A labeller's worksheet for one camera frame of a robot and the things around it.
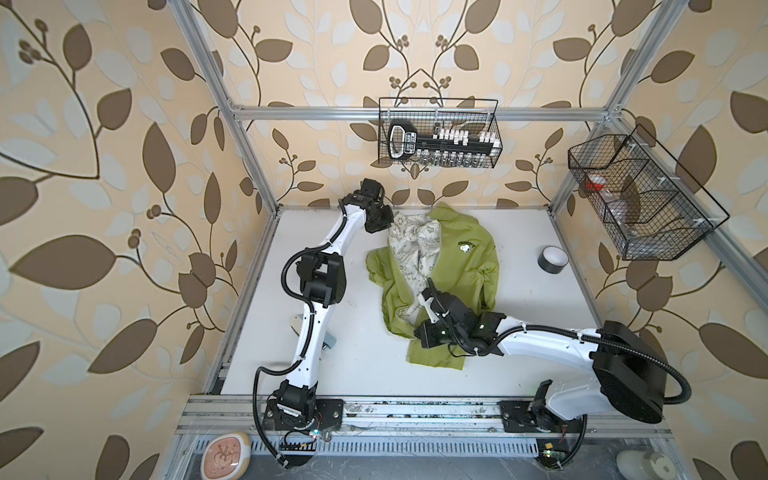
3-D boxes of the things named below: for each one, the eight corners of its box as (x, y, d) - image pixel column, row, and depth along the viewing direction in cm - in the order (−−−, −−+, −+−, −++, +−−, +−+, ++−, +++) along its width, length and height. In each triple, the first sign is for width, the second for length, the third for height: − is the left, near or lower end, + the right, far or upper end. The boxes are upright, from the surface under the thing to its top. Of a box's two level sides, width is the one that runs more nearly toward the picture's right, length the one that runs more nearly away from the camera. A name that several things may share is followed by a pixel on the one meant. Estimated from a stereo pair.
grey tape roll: (542, 273, 104) (546, 266, 100) (534, 252, 109) (538, 245, 106) (567, 273, 104) (573, 266, 100) (558, 252, 109) (563, 245, 106)
